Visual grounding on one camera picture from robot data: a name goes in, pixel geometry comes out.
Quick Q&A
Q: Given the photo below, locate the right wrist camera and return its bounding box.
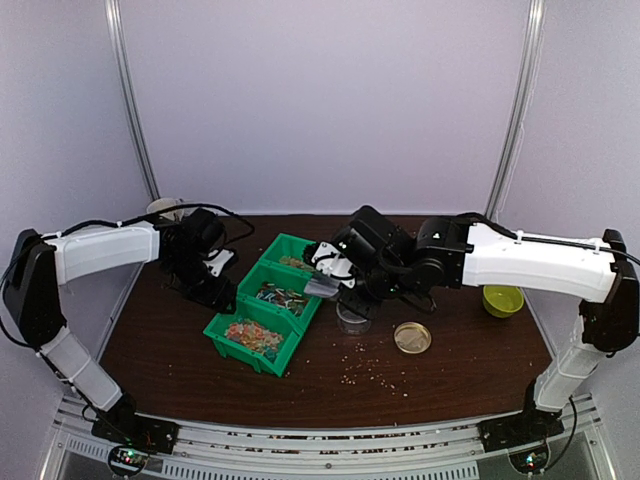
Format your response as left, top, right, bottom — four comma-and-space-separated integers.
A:
330, 205, 396, 270

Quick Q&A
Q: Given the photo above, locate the green bin compartment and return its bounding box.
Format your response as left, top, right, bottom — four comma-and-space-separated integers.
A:
238, 261, 321, 334
259, 233, 315, 276

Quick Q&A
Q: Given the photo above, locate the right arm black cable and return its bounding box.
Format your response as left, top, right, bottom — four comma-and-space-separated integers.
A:
464, 212, 640, 466

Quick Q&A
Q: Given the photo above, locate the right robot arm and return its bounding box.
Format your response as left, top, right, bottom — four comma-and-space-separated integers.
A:
302, 206, 639, 442

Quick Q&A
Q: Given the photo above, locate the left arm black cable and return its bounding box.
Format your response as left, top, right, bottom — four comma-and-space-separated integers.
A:
0, 202, 256, 351

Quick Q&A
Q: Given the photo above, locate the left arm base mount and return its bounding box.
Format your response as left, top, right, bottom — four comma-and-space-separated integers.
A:
91, 415, 179, 454

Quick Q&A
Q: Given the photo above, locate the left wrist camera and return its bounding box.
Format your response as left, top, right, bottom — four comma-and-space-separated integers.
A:
181, 208, 225, 255

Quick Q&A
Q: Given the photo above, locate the white ceramic mug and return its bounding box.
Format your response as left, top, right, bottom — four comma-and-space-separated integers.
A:
146, 197, 185, 222

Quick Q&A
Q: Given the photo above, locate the clear plastic jar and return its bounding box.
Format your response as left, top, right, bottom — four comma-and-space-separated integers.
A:
336, 303, 371, 336

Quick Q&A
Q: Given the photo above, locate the metal scoop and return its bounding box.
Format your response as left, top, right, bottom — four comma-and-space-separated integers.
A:
304, 275, 341, 299

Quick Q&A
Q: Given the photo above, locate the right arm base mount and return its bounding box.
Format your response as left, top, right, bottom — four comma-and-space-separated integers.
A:
477, 412, 564, 452

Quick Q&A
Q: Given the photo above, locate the star candies pile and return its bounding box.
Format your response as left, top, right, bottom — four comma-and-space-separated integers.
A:
224, 319, 284, 361

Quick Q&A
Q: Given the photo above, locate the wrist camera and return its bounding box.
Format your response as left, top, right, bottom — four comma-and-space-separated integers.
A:
330, 205, 396, 270
181, 208, 225, 255

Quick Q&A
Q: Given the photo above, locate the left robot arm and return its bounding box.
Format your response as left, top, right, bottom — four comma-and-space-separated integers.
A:
2, 218, 237, 444

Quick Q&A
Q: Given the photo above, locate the left aluminium corner post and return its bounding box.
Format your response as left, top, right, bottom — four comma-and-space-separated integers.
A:
104, 0, 160, 201

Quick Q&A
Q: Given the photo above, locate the lollipop candies pile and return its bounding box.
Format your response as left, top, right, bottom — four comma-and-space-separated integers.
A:
255, 282, 310, 316

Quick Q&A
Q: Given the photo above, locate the right aluminium corner post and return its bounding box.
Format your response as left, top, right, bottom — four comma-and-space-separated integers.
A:
485, 0, 546, 220

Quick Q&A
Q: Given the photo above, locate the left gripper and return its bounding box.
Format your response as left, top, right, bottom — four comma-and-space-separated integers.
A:
164, 251, 237, 314

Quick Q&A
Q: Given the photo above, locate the aluminium corner post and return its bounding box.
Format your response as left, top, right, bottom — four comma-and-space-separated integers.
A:
485, 0, 546, 220
104, 0, 160, 201

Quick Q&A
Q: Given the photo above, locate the gold jar lid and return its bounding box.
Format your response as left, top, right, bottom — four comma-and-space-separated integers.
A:
393, 322, 432, 355

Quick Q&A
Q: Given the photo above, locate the green bowl right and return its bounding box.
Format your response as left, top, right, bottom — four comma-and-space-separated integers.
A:
483, 285, 525, 319

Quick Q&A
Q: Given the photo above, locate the yellow candies pile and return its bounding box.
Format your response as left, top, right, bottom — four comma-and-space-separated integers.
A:
279, 256, 315, 273

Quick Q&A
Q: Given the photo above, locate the aluminium front rail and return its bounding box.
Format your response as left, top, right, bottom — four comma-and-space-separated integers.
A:
36, 395, 620, 479

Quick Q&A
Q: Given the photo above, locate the green bin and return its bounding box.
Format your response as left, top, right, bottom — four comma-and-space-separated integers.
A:
203, 311, 302, 377

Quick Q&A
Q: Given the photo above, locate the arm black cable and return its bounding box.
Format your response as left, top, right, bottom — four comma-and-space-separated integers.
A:
0, 202, 256, 351
464, 212, 640, 466

